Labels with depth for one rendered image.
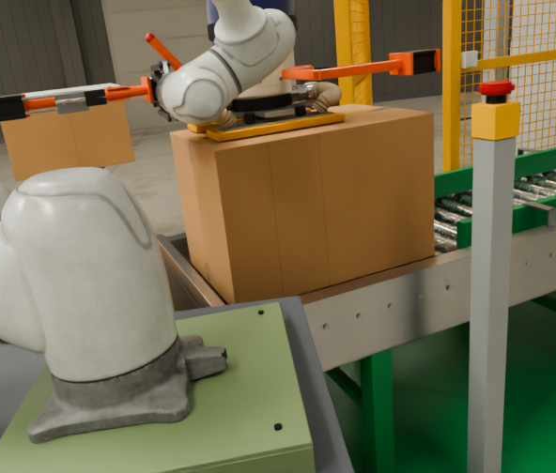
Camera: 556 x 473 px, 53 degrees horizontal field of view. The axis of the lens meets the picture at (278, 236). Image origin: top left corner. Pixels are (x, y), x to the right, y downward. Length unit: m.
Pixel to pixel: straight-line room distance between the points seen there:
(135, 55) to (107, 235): 9.03
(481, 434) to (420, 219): 0.57
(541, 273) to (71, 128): 2.29
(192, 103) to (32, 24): 9.01
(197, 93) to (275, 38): 0.19
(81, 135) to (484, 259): 2.27
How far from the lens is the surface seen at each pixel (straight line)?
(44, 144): 3.07
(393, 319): 1.43
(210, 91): 1.03
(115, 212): 0.62
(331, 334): 1.34
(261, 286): 1.37
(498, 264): 1.32
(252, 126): 1.37
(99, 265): 0.60
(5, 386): 0.88
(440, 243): 1.75
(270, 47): 1.10
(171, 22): 9.54
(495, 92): 1.22
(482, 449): 1.57
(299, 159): 1.32
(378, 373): 1.48
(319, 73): 1.28
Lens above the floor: 1.16
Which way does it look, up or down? 19 degrees down
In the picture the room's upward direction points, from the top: 6 degrees counter-clockwise
